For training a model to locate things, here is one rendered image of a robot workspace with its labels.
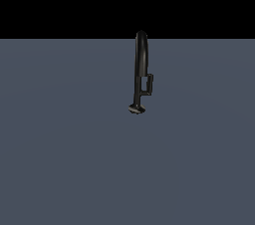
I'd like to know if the black faucet handle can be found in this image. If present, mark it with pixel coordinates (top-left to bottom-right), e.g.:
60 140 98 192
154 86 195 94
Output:
139 73 154 98

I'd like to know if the black faucet spout body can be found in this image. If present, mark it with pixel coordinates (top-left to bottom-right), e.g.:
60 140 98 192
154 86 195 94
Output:
127 30 149 115

